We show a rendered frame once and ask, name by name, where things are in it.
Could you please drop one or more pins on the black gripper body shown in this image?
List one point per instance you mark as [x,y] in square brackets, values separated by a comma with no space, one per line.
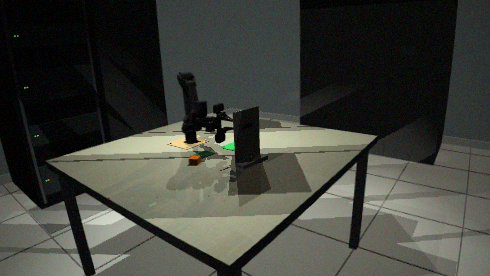
[217,124]

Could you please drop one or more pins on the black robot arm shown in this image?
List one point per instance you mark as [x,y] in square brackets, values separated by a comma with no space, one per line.
[195,111]

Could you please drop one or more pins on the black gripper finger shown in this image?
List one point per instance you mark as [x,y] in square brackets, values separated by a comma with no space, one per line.
[223,130]
[223,116]

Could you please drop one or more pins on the pale cream flat panel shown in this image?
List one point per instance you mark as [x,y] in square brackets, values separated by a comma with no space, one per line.
[247,137]

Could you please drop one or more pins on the green square patch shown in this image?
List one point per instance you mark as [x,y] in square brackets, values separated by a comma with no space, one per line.
[229,146]

